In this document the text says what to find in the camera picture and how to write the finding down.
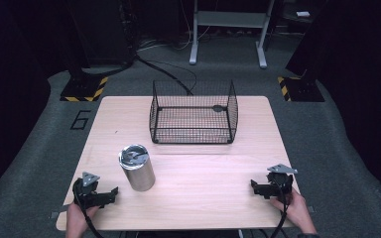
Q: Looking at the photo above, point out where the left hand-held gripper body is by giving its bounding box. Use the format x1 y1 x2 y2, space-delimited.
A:
73 172 114 209

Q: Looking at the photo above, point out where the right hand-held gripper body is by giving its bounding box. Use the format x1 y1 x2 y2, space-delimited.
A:
259 164 299 199

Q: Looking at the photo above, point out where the stainless steel cup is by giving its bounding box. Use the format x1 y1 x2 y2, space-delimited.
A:
118 143 157 192

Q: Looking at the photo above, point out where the black wire mesh basket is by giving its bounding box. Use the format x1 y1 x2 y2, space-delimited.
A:
149 79 239 145

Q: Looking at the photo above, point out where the person's left hand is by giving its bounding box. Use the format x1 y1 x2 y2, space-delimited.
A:
64 202 100 238

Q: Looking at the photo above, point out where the person's right hand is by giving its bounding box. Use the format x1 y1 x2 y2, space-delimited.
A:
270 189 318 236

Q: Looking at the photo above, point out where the grey tape strip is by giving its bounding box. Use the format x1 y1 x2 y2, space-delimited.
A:
50 204 70 220

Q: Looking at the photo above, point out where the black yellow striped stand base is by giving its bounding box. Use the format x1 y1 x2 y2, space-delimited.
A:
277 75 325 103
60 75 109 103

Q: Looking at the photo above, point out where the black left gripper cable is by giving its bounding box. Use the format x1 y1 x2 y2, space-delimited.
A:
73 179 104 238

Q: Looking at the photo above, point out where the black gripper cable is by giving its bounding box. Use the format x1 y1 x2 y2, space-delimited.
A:
270 182 290 238
73 179 104 238

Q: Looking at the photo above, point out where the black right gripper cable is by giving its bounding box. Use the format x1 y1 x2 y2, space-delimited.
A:
270 182 290 238

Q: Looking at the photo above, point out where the black floor cable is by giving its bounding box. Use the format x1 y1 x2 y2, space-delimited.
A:
134 54 198 97

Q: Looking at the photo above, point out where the white metal desk frame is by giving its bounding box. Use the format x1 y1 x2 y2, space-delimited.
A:
189 0 276 69

